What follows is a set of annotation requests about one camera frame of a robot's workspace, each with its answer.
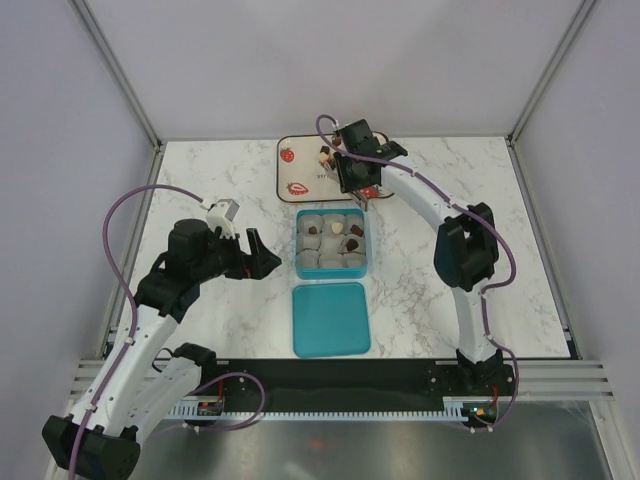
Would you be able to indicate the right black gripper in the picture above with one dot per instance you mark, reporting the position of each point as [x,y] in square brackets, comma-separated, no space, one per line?
[346,184]

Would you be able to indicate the teal tin lid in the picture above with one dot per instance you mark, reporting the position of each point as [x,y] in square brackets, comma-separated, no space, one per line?
[330,320]

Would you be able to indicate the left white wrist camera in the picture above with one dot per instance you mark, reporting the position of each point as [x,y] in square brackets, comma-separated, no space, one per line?
[220,215]

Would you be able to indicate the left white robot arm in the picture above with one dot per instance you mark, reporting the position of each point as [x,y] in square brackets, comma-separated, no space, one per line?
[102,436]

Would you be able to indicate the strawberry print tray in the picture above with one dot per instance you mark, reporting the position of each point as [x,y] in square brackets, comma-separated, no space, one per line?
[300,176]

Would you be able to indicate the metal tongs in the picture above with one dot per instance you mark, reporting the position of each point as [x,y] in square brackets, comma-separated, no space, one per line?
[361,200]

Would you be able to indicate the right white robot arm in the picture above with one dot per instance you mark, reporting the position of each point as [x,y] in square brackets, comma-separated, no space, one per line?
[466,250]

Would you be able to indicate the white slotted cable duct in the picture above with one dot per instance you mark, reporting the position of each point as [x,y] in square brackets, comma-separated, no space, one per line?
[193,410]

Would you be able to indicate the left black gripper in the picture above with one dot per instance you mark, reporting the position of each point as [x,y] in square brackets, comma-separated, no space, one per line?
[257,265]

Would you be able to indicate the brown square chocolate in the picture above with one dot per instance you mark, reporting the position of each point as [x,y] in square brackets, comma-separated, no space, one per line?
[356,230]

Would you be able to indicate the teal tin box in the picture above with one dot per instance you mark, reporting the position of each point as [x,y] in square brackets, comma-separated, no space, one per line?
[323,256]

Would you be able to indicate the dark heart chocolate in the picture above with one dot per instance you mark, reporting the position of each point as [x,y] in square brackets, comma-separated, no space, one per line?
[351,245]

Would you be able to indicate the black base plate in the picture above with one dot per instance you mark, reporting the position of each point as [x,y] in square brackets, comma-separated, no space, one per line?
[364,384]

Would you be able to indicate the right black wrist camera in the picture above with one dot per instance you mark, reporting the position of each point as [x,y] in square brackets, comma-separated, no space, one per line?
[358,138]

